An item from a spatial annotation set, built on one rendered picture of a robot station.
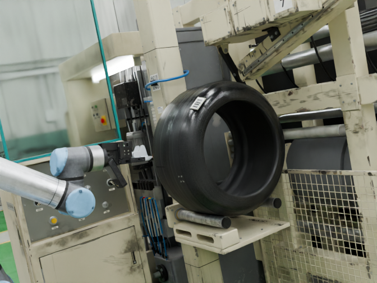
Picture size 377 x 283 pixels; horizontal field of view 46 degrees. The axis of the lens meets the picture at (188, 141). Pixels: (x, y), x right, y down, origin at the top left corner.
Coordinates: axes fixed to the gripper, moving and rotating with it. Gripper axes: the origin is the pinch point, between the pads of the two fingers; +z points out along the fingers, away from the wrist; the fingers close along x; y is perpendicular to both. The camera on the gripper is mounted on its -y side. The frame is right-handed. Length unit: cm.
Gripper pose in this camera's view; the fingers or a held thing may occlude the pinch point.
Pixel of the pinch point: (148, 159)
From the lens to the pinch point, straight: 170.0
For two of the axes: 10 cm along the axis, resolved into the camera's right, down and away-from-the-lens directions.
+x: -5.9, 0.8, 8.0
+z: 8.0, -0.6, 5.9
